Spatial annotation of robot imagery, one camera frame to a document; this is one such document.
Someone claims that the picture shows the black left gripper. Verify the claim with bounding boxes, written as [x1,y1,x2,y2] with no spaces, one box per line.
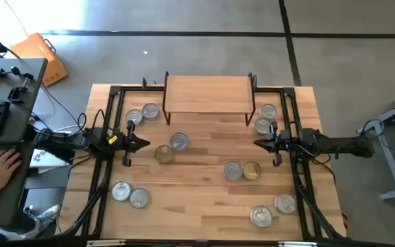
[111,120,151,167]

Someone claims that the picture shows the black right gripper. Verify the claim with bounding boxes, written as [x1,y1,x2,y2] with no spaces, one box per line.
[254,120,291,167]

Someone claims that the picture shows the silver-lid green-label tuna can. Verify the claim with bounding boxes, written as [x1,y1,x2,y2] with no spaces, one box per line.
[250,204,274,228]
[253,117,272,135]

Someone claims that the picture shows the gold-lid green-label tuna can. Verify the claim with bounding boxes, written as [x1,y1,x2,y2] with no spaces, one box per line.
[242,161,263,181]
[154,144,175,165]

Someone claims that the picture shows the silver-lid blue-white tuna can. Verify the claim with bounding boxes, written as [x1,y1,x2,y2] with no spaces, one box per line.
[125,108,144,127]
[169,132,189,152]
[223,161,243,182]
[110,180,132,202]

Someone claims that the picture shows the silver-lid yellow-blue tuna can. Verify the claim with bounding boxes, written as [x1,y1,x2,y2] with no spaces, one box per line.
[259,103,278,121]
[274,193,298,215]
[128,187,150,209]
[141,102,160,121]

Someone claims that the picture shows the white box with logo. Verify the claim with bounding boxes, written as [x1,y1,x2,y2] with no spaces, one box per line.
[29,149,72,169]

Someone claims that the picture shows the person's shoe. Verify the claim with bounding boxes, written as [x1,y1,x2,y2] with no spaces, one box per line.
[21,204,62,239]

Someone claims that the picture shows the orange carrying case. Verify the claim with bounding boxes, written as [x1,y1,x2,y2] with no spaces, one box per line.
[9,32,69,88]

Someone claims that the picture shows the large black desk clamp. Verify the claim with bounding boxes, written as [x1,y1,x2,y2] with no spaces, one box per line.
[7,71,35,104]

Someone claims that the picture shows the dark grey desk panel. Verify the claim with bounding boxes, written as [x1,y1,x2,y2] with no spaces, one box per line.
[0,140,37,227]

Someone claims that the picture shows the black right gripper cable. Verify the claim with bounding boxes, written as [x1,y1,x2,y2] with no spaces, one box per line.
[288,119,303,138]

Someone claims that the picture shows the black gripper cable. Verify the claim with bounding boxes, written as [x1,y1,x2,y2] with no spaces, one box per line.
[92,108,108,134]
[288,119,303,138]

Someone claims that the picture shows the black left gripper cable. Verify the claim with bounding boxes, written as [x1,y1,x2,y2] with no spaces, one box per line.
[92,108,108,134]

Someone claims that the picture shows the black aluminium table frame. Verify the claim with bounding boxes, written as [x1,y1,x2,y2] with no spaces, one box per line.
[55,84,348,241]

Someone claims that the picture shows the wooden shelf with black frame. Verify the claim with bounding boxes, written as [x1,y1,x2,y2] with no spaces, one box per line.
[162,71,257,127]

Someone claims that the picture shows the silver table edge bracket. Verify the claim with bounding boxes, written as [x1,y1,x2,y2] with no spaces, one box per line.
[278,241,318,247]
[86,239,127,247]

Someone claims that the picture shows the blue cable loop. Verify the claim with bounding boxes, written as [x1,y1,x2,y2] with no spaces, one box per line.
[359,118,387,139]

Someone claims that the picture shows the grey metal desk frame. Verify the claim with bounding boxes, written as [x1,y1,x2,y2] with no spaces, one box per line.
[356,86,395,201]

